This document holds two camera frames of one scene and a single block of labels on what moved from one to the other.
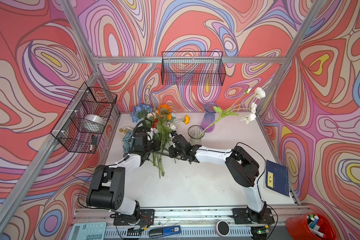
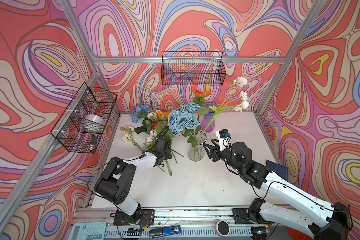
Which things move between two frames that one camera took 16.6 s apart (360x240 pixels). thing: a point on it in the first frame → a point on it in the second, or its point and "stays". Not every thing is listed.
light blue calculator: [88, 231] stays
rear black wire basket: [193, 68] stays
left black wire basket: [82, 123] stays
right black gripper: [171, 150] → [213, 151]
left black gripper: [156, 146] → [169, 155]
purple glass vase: [208, 117] stays
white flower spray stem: [259, 93] → [234, 98]
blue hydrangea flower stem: [140, 111] stays
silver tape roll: [94, 123] stays
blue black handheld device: [158, 232] stays
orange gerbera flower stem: [163, 109] → [199, 101]
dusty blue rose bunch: [128, 142] → [183, 117]
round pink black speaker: [222, 228] stays
